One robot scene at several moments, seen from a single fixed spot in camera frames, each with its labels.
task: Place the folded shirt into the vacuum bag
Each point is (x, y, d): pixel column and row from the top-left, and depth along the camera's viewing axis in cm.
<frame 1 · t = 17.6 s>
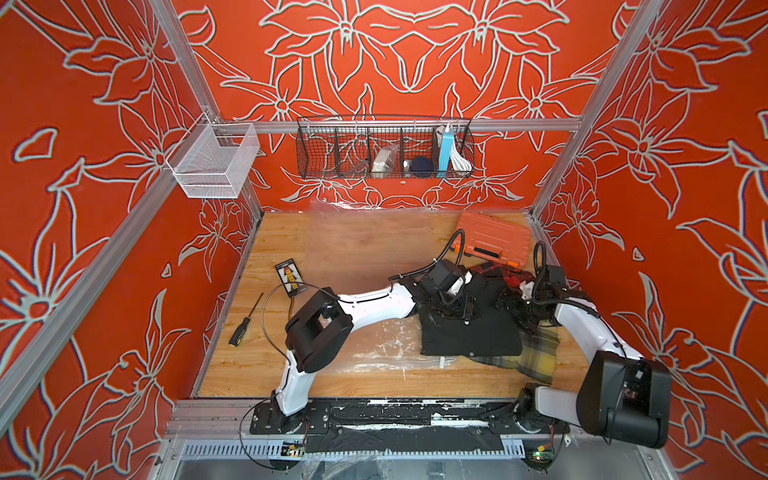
left hand: (480, 313, 78), fingers open
right hand: (495, 308, 85), fingers open
clear plastic vacuum bag: (363, 249, 112), on the table
black folded shirt: (491, 333, 83), point 7 cm above the table
yellow green plaid shirt: (537, 353, 81), point 4 cm above the table
orange plastic tool case: (498, 236, 108), point 5 cm above the table
black handled screwdriver: (240, 329, 89), point 2 cm above the table
small picture card: (290, 278, 100), point 2 cm above the table
white bag zip slider: (442, 362, 82), point 2 cm above the table

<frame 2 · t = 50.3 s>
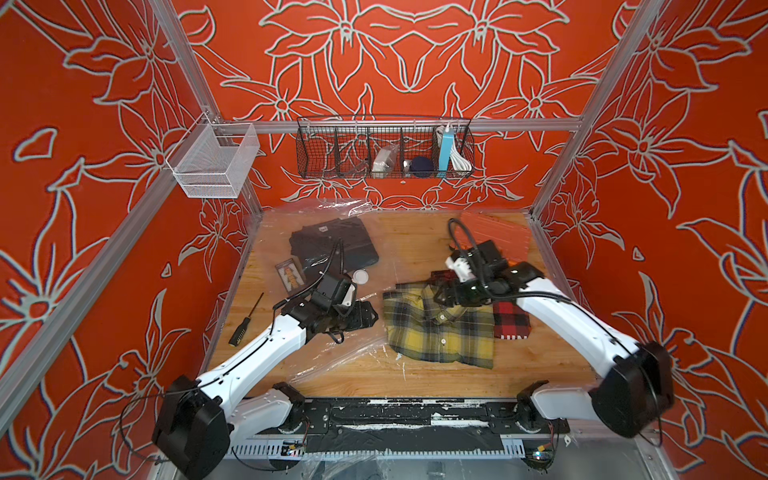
left hand: (370, 317, 79), fingers open
right hand: (437, 299, 78), fingers open
black folded shirt: (334, 246, 110), point 2 cm above the table
yellow green plaid shirt: (419, 326, 87), point 4 cm above the table
white vacuum bag valve: (360, 277, 101), point 2 cm above the table
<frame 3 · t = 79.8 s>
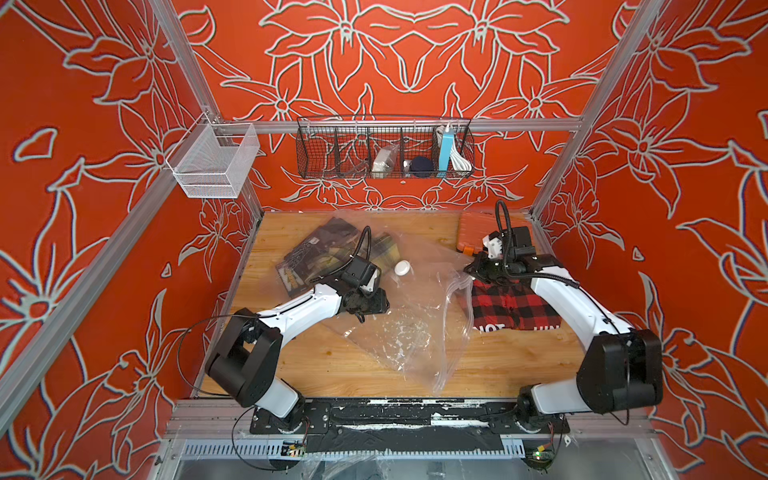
left hand: (384, 303, 87), fingers open
right hand: (460, 267, 84), fingers closed
clear plastic vacuum bag: (422, 271, 89), point 13 cm above the table
yellow green plaid shirt: (383, 252, 102), point 7 cm above the table
white vacuum bag valve: (402, 268, 92), point 11 cm above the table
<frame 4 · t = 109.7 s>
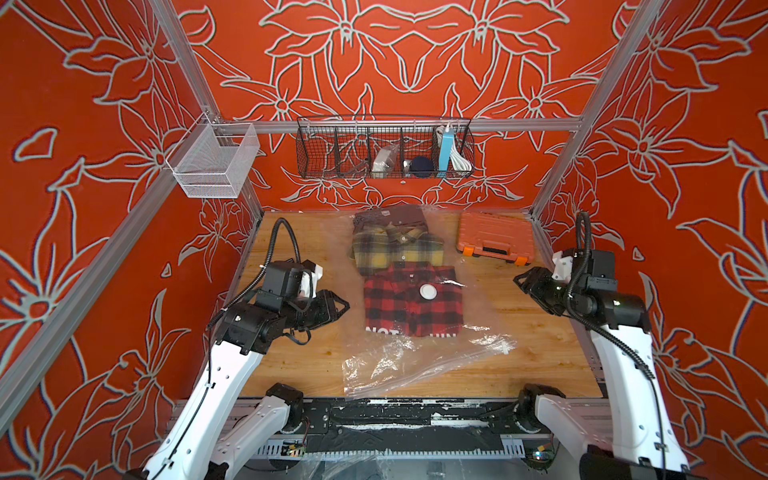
left hand: (346, 305, 68), fingers open
right hand: (514, 280, 71), fingers open
clear plastic vacuum bag: (383, 364, 81), point 3 cm above the table
black folded shirt: (413, 216, 116), point 4 cm above the table
yellow green plaid shirt: (375, 249, 104), point 5 cm above the table
white vacuum bag valve: (428, 291, 94), point 4 cm above the table
red black plaid shirt: (393, 301, 92), point 4 cm above the table
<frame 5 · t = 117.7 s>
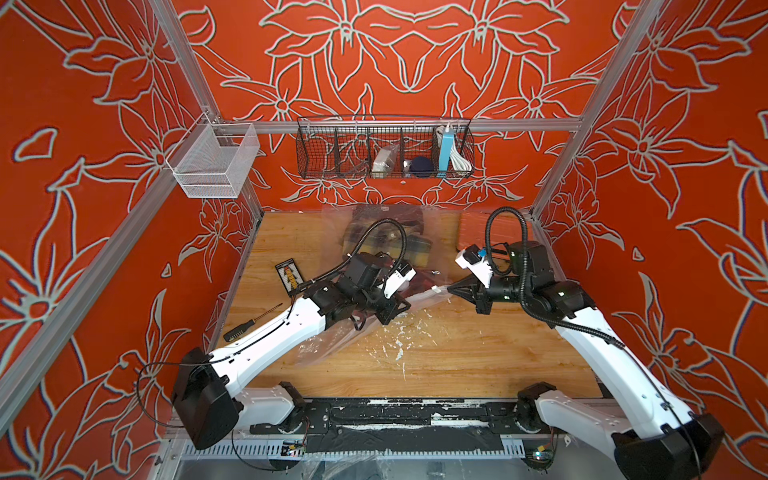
left hand: (407, 301, 73), fingers closed
right hand: (447, 288, 69), fingers closed
